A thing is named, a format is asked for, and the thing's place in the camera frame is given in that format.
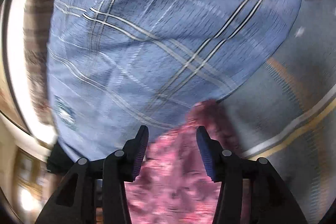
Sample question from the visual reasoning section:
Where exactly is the pink floral garment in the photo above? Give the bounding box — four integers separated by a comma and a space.
125, 100, 242, 223

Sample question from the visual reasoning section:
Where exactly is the grey bed sheet with emblem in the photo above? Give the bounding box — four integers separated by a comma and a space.
223, 0, 335, 223

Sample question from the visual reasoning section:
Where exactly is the blue plaid quilt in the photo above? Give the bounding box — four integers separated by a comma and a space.
47, 0, 301, 160

